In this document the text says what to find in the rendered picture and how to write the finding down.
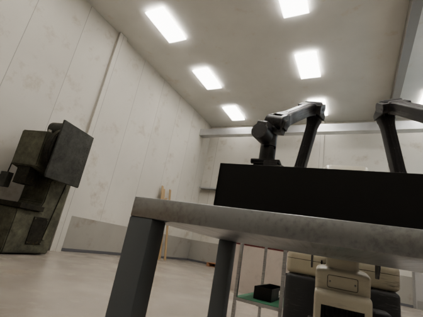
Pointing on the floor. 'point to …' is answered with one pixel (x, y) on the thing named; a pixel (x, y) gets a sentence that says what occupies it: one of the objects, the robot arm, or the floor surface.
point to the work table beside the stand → (222, 231)
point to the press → (41, 185)
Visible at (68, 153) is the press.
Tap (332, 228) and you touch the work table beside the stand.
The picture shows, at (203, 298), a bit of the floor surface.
